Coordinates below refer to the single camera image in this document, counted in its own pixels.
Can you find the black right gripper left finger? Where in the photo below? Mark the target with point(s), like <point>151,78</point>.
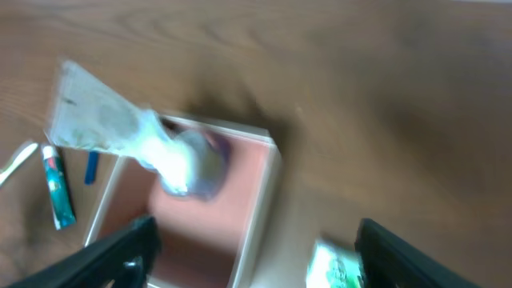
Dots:
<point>124,258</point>

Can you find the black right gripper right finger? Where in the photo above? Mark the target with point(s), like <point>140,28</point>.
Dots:
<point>389,261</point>

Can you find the green Dettol soap box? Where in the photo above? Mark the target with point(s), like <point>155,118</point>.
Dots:
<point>332,266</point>

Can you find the green white toothpaste tube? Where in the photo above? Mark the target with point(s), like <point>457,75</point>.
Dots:
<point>62,209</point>

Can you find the blue disposable razor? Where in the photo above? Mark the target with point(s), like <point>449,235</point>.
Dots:
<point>91,168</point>

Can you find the white Pantene tube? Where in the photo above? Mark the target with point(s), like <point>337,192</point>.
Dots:
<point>89,115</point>

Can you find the white box pink interior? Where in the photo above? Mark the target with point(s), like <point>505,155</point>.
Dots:
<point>210,243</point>

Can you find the green white toothbrush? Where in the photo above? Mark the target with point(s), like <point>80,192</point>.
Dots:
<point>19,156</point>

